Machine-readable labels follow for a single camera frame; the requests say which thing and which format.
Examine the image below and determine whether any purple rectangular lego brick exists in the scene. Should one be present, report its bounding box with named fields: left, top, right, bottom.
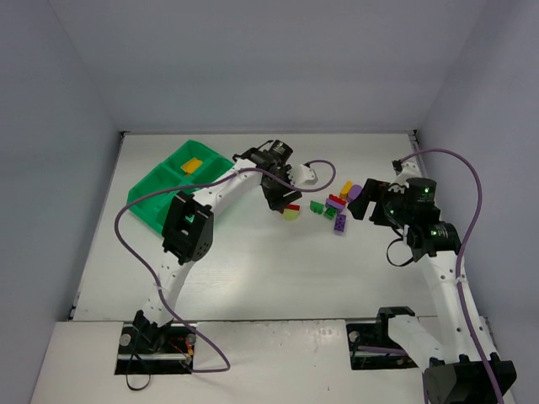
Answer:
left=334, top=214, right=347, bottom=234

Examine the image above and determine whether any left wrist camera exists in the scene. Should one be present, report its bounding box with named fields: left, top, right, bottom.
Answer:
left=288, top=164, right=318, bottom=188

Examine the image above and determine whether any green compartment tray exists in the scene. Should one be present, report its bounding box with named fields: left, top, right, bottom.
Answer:
left=127, top=140, right=233, bottom=235

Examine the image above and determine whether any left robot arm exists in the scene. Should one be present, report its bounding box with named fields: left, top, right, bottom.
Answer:
left=133, top=140, right=302, bottom=353

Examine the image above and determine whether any green square lego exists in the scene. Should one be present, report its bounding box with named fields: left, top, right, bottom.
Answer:
left=323, top=207, right=337, bottom=220

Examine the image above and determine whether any black thin cable left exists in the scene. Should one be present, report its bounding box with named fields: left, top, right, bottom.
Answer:
left=125, top=332, right=153, bottom=392

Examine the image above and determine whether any green curved lego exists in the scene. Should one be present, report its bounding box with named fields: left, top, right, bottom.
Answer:
left=309, top=200, right=325, bottom=215

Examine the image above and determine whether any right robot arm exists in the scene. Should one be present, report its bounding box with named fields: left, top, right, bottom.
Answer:
left=349, top=178, right=516, bottom=403

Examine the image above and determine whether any red long lego brick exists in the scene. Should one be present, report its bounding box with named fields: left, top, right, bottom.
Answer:
left=327, top=194, right=346, bottom=206

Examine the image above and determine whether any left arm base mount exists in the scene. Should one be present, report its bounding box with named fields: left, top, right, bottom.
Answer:
left=115, top=324, right=196, bottom=375

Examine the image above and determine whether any black cable loop right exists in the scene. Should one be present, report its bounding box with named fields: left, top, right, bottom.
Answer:
left=386, top=237, right=416, bottom=267

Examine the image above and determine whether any purple oval lego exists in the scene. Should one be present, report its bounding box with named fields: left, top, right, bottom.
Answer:
left=346, top=184, right=362, bottom=203

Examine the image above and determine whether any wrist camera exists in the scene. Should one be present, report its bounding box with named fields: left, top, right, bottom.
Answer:
left=392, top=160, right=422, bottom=186
left=288, top=164, right=318, bottom=188

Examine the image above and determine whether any yellow oval lego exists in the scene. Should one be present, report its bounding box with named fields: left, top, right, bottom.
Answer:
left=181, top=157, right=203, bottom=176

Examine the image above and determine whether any purple curved lego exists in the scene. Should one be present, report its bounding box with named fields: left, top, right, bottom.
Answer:
left=325, top=198, right=344, bottom=211

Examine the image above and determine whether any yellow curved lego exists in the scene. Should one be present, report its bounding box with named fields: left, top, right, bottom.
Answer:
left=339, top=181, right=354, bottom=200

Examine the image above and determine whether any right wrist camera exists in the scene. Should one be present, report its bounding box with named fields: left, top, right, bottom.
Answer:
left=392, top=160, right=422, bottom=186

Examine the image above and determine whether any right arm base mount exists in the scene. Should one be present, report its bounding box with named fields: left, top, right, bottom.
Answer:
left=345, top=321, right=417, bottom=371

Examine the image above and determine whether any lime half round lego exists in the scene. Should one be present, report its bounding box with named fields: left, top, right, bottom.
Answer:
left=282, top=209, right=300, bottom=221

